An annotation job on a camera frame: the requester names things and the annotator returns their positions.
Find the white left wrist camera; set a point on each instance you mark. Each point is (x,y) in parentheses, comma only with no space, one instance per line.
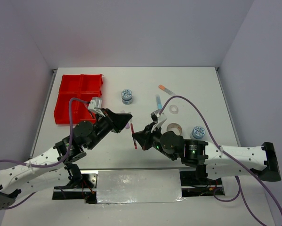
(95,105)

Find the blue lidded jar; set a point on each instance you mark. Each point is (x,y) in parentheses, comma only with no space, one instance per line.
(198,132)
(126,96)

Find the blue lidded jar right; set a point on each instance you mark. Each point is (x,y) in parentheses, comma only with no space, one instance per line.
(198,132)

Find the silver taped panel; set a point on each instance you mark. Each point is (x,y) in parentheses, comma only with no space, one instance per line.
(139,186)

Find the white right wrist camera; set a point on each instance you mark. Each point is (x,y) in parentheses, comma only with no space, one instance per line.
(158,119)

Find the blue lidded jar centre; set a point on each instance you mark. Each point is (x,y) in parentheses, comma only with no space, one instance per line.
(126,96)

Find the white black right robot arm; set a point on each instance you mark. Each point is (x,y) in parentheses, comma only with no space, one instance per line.
(212,162)

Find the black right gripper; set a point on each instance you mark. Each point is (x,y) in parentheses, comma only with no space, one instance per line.
(143,137)

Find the orange capped highlighter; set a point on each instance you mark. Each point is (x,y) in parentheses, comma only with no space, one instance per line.
(166,90)

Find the red four-compartment bin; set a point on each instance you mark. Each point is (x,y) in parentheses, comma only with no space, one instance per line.
(84,87)

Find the blue highlighter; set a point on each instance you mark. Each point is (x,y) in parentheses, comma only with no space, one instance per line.
(158,102)

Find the small clear tape roll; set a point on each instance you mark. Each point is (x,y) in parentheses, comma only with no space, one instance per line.
(173,109)

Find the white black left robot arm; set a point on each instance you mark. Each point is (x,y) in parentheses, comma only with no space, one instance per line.
(56,166)

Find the pink highlighter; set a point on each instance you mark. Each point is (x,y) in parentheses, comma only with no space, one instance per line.
(127,125)

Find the large clear tape roll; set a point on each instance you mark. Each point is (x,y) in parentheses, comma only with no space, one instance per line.
(174,127)

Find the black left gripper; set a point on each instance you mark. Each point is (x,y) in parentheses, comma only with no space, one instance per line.
(117,121)

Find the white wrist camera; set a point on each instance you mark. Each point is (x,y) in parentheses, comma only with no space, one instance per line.
(158,119)
(95,105)

